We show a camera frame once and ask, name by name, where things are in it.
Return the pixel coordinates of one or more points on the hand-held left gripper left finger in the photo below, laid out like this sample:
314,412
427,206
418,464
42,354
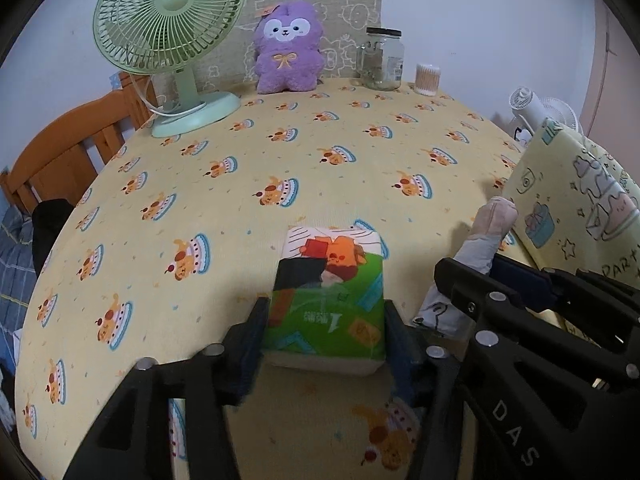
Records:
247,360

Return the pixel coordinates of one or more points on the blue plaid bedding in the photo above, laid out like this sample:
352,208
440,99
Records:
15,270

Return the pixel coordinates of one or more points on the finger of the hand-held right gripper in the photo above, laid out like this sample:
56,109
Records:
470,300
525,285

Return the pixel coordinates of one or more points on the yellow cartoon cushion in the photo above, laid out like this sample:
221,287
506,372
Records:
575,200

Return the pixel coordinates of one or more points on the white standing fan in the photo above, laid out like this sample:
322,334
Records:
530,105

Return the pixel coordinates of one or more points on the cotton swab container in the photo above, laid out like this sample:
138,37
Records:
427,82

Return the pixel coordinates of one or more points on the pink door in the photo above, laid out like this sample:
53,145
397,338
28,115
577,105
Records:
620,60

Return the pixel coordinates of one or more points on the glass jar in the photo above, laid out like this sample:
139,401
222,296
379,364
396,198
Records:
382,65

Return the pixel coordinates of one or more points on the purple plush toy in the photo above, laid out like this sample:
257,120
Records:
287,70

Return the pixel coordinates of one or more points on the green tissue pack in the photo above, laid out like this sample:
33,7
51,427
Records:
325,310

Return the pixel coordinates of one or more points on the yellow printed tablecloth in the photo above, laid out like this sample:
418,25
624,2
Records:
200,185

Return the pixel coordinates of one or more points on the green desk fan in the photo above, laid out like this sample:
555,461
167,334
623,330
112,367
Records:
170,0

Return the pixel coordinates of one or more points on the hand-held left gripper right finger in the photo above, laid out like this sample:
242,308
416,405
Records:
400,355

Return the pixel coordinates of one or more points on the wooden chair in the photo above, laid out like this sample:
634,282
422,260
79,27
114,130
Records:
65,145

